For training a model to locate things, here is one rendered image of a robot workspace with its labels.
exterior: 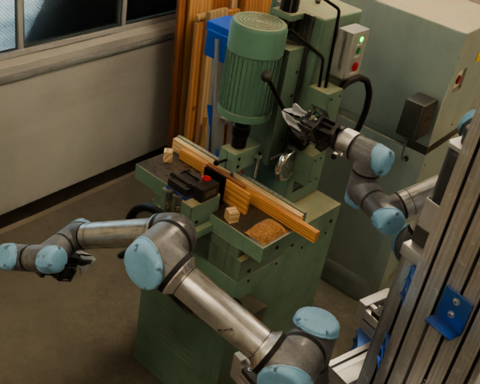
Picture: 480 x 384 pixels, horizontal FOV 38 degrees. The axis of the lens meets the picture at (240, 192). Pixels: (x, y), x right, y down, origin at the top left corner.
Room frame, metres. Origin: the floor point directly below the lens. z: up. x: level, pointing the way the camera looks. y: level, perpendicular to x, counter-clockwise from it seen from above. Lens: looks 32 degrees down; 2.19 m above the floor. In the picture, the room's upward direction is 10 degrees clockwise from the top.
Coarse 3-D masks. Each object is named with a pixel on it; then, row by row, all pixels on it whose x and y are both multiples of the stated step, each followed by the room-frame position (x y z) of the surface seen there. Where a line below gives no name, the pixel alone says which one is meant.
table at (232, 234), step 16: (160, 160) 2.14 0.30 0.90; (176, 160) 2.16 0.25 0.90; (144, 176) 2.06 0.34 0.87; (160, 176) 2.04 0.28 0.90; (160, 192) 2.01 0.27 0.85; (224, 208) 1.92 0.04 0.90; (256, 208) 1.95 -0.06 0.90; (208, 224) 1.85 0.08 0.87; (224, 224) 1.83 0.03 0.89; (240, 224) 1.84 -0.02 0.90; (240, 240) 1.79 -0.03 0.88; (256, 240) 1.77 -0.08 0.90; (288, 240) 1.85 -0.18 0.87; (256, 256) 1.75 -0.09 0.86
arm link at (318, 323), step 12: (300, 312) 1.31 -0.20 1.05; (312, 312) 1.32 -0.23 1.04; (324, 312) 1.33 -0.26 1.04; (300, 324) 1.27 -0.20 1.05; (312, 324) 1.27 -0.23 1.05; (324, 324) 1.28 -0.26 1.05; (336, 324) 1.29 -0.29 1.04; (312, 336) 1.24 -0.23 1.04; (324, 336) 1.25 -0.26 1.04; (336, 336) 1.27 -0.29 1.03; (324, 348) 1.23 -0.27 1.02; (324, 360) 1.21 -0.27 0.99
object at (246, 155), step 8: (248, 136) 2.12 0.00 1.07; (248, 144) 2.07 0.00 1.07; (256, 144) 2.08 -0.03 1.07; (224, 152) 2.01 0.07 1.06; (232, 152) 1.99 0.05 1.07; (240, 152) 2.00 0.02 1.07; (248, 152) 2.04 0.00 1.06; (256, 152) 2.07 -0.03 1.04; (232, 160) 1.99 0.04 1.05; (240, 160) 2.00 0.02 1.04; (248, 160) 2.04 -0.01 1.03; (256, 160) 2.08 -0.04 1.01; (232, 168) 1.98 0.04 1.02; (240, 168) 2.01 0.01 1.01
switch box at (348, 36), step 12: (348, 36) 2.17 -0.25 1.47; (360, 36) 2.19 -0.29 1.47; (336, 48) 2.19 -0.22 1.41; (348, 48) 2.16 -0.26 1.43; (360, 48) 2.21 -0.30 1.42; (336, 60) 2.18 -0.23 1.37; (348, 60) 2.16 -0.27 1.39; (360, 60) 2.23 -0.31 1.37; (336, 72) 2.18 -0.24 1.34; (348, 72) 2.18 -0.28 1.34
